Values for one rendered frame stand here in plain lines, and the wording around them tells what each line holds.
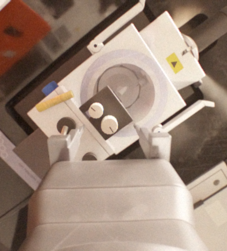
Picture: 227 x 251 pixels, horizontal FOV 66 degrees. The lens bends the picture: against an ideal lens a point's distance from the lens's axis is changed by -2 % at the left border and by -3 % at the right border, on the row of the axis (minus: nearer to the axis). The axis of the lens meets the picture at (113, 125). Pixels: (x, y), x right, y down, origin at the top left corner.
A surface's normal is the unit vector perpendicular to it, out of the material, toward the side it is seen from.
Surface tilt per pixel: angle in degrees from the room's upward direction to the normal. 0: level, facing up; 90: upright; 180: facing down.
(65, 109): 90
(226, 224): 90
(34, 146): 90
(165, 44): 90
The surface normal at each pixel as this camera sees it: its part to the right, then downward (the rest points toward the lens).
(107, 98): 0.03, 0.28
